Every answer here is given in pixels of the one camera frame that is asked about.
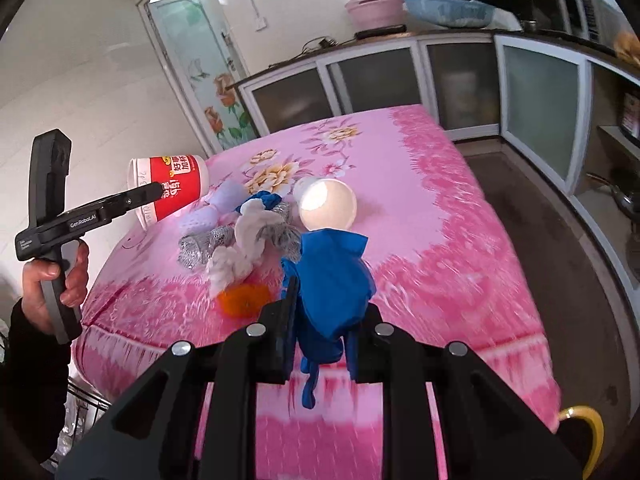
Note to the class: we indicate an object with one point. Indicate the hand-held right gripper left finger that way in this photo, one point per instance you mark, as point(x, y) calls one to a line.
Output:
point(277, 340)

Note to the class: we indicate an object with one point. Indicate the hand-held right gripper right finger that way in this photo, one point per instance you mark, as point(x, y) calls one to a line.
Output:
point(372, 355)

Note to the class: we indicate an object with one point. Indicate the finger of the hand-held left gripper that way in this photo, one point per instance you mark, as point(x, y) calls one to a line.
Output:
point(137, 199)

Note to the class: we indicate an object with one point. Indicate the red and white paper cup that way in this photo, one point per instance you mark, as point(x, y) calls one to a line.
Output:
point(175, 180)

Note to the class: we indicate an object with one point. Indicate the orange tangerine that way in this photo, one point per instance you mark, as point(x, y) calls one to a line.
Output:
point(245, 300)

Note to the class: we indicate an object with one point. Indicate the blue rubber glove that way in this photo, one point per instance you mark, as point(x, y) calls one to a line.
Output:
point(330, 280)

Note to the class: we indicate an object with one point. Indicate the person's left forearm black sleeve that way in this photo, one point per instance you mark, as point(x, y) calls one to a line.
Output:
point(30, 385)

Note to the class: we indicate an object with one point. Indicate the person's left hand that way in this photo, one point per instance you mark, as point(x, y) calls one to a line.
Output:
point(35, 285)

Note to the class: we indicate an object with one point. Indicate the pale lilac dotted cloth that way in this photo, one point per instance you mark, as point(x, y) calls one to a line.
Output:
point(220, 200)

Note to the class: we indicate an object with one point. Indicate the white crumpled tissue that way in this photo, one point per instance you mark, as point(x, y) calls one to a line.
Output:
point(250, 240)

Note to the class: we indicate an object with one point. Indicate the pink floral blanket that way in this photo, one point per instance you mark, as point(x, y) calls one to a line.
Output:
point(425, 240)

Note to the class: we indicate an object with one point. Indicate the white light bulb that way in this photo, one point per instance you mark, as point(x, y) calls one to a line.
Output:
point(325, 205)

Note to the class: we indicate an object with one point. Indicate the glass door with flower print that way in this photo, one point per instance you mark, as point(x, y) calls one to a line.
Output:
point(200, 60)

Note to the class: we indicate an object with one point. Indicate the grey glass-door cabinet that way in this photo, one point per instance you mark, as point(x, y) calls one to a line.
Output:
point(375, 85)

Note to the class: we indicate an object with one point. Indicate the metal pot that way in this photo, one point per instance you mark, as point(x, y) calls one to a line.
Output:
point(617, 197)

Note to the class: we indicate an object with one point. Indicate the black flat cooker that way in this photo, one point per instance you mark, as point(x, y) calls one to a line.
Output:
point(380, 33)

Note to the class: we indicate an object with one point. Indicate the pink plastic basin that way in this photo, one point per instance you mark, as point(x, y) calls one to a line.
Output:
point(372, 10)

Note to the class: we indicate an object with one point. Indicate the blue plastic basin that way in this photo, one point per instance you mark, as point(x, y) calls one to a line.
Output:
point(445, 10)

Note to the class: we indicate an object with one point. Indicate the white plastic bag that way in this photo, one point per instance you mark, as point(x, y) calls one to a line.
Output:
point(502, 21)

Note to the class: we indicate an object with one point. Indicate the microwave oven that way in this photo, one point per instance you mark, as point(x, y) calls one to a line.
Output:
point(565, 10)

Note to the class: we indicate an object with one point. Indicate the white wall socket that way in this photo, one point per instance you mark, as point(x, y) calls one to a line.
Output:
point(260, 23)

